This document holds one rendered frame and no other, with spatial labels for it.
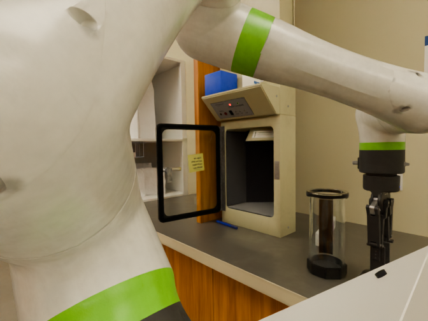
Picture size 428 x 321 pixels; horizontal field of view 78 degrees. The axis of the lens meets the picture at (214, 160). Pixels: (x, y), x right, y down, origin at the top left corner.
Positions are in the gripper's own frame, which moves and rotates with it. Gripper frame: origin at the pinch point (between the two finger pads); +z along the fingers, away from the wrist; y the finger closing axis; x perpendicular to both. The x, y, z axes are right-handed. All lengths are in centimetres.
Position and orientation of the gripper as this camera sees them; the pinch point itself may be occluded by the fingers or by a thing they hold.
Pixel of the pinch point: (379, 258)
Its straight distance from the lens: 78.5
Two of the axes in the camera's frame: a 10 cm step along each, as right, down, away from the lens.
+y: -7.4, 0.5, -6.7
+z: 0.2, 10.0, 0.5
